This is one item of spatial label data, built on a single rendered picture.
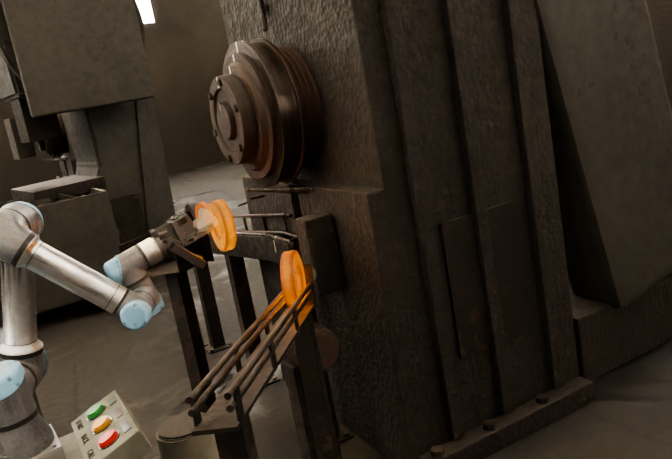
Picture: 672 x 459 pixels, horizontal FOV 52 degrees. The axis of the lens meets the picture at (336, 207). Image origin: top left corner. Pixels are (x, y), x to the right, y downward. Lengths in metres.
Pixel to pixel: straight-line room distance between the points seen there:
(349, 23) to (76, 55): 3.06
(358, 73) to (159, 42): 10.76
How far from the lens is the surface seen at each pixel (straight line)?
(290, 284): 1.69
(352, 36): 1.87
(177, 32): 12.65
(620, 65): 2.47
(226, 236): 1.98
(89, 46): 4.75
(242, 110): 2.05
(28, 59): 4.64
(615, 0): 2.47
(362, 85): 1.86
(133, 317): 1.84
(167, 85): 12.49
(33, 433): 2.03
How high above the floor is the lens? 1.20
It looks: 11 degrees down
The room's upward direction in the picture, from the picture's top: 10 degrees counter-clockwise
